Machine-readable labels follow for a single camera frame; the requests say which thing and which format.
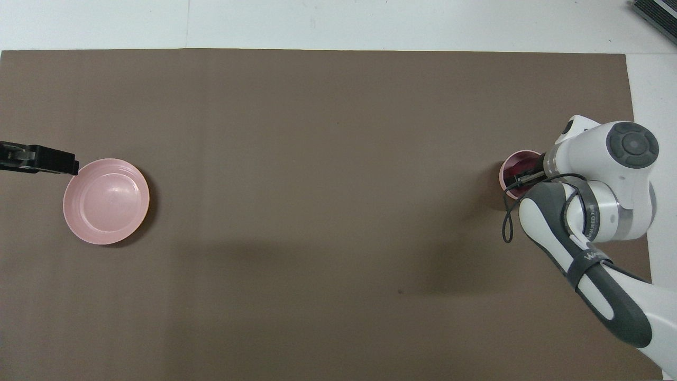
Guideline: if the brown table mat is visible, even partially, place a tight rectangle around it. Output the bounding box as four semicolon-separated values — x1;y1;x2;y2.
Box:
0;49;664;381

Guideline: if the pink bowl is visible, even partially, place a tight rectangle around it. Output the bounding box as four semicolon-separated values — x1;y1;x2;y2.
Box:
500;150;545;200

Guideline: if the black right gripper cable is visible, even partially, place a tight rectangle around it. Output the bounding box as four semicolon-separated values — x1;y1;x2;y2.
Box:
501;172;588;244

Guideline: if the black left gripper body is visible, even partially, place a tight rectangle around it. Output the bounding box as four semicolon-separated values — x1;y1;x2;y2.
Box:
0;141;33;171

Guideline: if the dark ribbed panel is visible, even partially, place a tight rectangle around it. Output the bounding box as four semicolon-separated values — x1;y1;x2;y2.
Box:
632;0;677;46

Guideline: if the pink plate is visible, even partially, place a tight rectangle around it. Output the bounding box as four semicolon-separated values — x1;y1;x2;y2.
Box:
62;158;150;246

